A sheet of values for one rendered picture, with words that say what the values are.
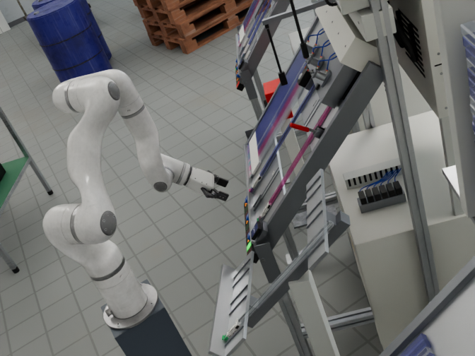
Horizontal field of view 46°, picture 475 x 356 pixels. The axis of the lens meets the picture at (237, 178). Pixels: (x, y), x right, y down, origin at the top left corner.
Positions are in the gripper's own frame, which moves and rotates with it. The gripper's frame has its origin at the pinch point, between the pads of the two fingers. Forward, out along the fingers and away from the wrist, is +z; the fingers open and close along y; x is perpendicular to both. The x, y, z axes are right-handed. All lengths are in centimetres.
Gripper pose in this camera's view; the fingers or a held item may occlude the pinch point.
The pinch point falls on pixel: (225, 190)
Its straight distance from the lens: 213.1
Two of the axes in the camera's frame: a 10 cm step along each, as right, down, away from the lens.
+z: 9.0, 3.5, 2.6
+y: 0.3, 5.4, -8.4
